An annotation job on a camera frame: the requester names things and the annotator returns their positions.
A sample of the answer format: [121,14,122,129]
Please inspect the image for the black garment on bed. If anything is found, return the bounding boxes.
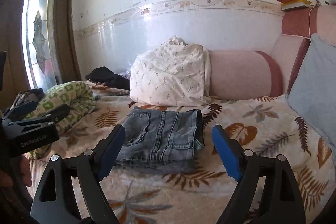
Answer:
[85,67,130,90]

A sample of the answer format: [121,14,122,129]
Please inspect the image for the light blue quilted pillow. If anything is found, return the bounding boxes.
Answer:
[287,34,336,153]

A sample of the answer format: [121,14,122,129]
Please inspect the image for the dark camouflage cloth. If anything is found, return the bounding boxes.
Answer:
[10,88,45,109]

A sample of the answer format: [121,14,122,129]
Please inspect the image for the white patterned pillow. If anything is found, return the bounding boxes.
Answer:
[130,36,211,106]

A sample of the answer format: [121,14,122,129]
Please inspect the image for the grey denim jeans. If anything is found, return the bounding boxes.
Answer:
[116,107,205,174]

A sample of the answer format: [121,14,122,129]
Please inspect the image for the pink bolster cushion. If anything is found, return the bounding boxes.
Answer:
[209,50,283,100]

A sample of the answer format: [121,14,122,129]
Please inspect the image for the person left hand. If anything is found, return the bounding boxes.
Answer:
[1,155,32,187]

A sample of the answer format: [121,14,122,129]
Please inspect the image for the green white patterned quilt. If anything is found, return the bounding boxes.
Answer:
[26,81,96,159]

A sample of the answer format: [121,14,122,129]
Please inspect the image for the stained glass window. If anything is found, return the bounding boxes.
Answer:
[22,0,62,91]

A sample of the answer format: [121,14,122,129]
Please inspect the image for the pink maroon headboard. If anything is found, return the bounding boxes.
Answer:
[270,5,335,94]

